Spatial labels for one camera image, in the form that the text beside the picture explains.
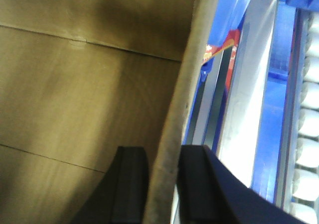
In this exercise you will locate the brown cardboard carton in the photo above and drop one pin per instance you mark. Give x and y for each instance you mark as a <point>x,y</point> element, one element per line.
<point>80,78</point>

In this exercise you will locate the blue plastic bin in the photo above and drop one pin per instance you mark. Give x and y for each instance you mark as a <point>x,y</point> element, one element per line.
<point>230,15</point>

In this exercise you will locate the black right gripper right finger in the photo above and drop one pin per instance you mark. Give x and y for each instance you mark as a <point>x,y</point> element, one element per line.
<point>210,194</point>

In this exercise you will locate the stainless steel shelf rail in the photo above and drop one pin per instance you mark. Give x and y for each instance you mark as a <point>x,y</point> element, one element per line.
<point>233,98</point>

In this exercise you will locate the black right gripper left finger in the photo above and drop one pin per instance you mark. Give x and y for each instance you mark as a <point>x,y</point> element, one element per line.
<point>120,197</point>

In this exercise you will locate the red snack package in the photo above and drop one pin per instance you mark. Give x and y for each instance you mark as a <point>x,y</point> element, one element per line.
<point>231,41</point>

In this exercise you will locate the white roller conveyor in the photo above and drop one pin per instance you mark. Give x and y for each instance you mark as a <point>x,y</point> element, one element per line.
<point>305,189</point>

